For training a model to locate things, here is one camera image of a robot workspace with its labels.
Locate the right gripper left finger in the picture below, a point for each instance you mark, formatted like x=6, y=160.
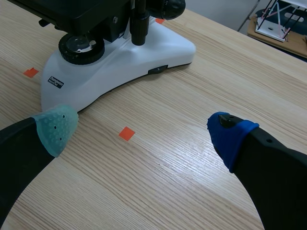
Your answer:
x=21, y=148

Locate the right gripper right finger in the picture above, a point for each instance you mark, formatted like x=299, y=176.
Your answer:
x=268, y=172

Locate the white and black microscope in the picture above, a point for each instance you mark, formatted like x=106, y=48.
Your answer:
x=115, y=55

